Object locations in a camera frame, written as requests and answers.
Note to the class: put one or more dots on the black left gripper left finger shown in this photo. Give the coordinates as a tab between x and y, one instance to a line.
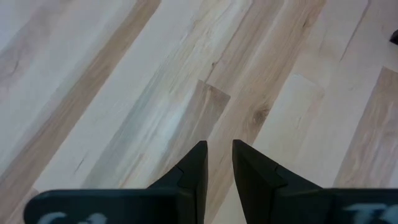
199	174

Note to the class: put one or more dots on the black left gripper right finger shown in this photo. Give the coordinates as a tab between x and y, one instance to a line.
255	177

